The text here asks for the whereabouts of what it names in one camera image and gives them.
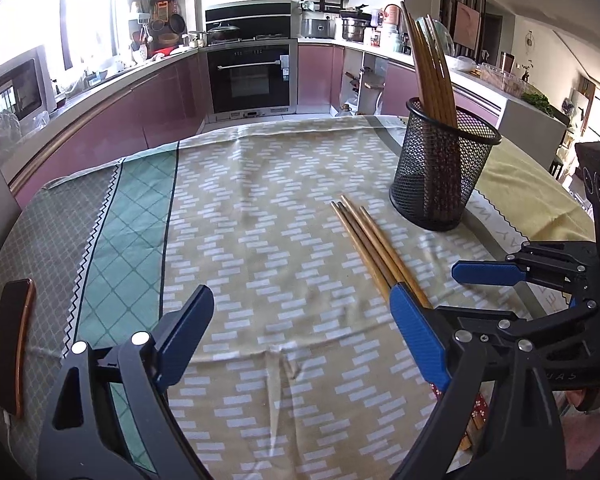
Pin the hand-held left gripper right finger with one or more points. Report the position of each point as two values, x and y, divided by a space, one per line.
420 335

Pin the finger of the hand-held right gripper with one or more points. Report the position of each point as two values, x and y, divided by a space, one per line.
485 272
555 330

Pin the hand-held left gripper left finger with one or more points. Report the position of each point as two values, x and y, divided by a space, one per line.
184 330

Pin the black mesh holder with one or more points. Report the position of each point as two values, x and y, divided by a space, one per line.
430 185

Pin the bunch of wooden chopsticks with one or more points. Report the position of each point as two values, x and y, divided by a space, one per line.
427 75

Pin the patterned tablecloth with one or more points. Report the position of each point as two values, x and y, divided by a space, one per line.
260 240

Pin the green leafy vegetables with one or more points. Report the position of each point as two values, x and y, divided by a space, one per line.
537 100

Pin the white countertop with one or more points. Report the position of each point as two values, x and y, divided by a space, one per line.
510 102
129 72

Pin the clear plastic container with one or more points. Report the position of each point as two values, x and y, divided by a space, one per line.
502 80

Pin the black smartphone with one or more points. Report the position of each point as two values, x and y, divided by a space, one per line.
9 340

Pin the insulated tumbler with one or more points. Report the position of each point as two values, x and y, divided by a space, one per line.
506 62

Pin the pink base cabinet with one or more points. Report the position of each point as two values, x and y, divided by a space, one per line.
104 130
395 90
320 77

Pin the white bowl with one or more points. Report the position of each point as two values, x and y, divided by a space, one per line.
465 63

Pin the teal plastic bag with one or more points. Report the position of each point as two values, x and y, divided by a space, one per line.
446 40

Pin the built-in black oven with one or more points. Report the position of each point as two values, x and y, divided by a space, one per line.
252 80

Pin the clear plastic bag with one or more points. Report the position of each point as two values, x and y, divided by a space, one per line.
9 127

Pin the pink kettle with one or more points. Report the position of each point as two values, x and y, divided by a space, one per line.
392 14

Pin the steel stock pot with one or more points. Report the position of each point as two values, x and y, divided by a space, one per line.
355 30

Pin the silver microwave oven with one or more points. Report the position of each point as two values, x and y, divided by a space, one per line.
19 90

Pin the wooden bowl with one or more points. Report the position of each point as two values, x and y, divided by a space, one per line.
168 38

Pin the silver rice cooker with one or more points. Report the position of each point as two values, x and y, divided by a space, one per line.
317 27

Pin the wok with glass lid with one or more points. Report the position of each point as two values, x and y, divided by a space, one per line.
223 32

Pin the hanging frying pan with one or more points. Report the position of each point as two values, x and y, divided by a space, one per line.
177 23

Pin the black range hood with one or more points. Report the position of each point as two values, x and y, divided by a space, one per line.
250 15

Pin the kitchen window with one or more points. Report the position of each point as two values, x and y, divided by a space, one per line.
89 5

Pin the wall clock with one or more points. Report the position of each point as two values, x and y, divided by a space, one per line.
530 42

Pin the framed wall picture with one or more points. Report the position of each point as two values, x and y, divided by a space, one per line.
467 25

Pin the black wall rack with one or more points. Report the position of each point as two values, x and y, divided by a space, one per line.
335 4

